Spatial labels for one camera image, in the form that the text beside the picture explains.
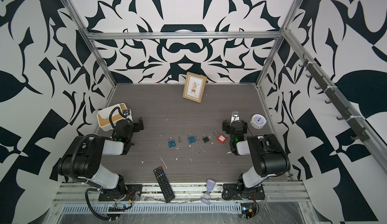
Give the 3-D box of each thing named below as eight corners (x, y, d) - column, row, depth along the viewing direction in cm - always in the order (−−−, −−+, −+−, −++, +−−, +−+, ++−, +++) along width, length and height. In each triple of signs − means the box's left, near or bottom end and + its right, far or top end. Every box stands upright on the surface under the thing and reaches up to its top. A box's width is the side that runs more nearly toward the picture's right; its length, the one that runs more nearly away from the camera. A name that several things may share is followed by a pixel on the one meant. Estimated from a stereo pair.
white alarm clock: (251, 129, 99) (253, 126, 96) (248, 116, 105) (249, 113, 102) (266, 129, 99) (268, 126, 96) (262, 116, 105) (264, 113, 102)
